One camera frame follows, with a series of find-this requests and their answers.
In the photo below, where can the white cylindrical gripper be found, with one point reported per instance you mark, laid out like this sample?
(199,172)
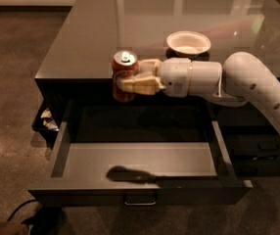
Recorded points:
(175,76)

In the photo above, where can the red coke can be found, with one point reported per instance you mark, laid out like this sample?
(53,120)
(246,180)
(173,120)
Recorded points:
(124,65)

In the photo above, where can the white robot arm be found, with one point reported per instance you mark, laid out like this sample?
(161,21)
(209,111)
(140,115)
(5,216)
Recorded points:
(242,79)

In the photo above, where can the open grey top drawer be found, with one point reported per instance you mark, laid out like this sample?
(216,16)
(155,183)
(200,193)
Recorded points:
(174,150)

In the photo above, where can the white paper bowl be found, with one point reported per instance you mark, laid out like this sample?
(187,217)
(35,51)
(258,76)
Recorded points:
(188,43)

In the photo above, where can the grey cabinet counter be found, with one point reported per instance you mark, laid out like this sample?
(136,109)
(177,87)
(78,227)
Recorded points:
(79,63)

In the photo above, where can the black bin with trash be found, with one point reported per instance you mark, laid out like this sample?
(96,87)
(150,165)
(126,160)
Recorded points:
(44,123)

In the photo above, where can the dark lower right drawers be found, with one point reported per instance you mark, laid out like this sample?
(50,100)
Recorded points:
(252,142)

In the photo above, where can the metal drawer handle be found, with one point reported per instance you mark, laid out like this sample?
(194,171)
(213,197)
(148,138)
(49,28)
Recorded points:
(140,200)

